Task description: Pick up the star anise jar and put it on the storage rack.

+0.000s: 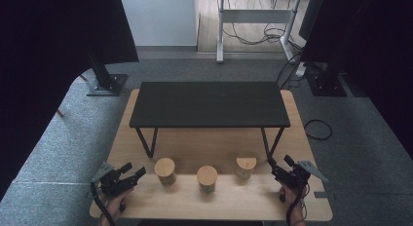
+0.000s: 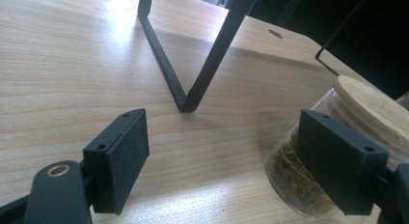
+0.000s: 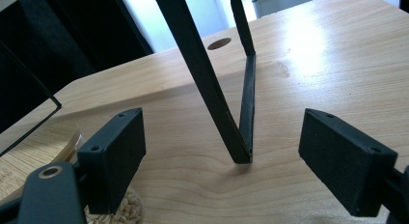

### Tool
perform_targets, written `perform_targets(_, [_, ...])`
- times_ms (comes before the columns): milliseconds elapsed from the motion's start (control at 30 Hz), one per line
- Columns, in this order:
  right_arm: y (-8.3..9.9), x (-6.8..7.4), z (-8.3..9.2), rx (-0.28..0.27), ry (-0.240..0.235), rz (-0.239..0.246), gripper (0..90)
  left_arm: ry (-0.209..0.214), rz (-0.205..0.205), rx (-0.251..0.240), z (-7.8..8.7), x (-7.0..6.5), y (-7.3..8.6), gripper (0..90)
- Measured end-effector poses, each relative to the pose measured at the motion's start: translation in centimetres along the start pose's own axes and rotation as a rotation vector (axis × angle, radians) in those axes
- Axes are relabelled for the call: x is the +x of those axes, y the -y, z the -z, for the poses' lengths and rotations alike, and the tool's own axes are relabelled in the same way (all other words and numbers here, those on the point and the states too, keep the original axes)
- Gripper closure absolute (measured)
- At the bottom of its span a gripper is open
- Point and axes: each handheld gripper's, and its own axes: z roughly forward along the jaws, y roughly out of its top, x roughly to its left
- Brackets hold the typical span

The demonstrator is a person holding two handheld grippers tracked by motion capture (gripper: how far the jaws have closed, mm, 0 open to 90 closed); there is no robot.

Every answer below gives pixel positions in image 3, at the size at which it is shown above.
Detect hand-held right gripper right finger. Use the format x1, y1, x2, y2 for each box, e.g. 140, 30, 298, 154
298, 107, 399, 218

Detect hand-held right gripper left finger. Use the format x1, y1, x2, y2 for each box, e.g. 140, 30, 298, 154
76, 107, 148, 215

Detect glass jar beige beans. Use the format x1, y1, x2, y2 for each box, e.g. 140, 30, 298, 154
0, 121, 146, 224

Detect black shelf with metal legs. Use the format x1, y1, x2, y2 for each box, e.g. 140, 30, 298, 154
150, 0, 258, 165

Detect thin black wire frame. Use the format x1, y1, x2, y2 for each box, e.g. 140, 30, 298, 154
0, 40, 63, 158

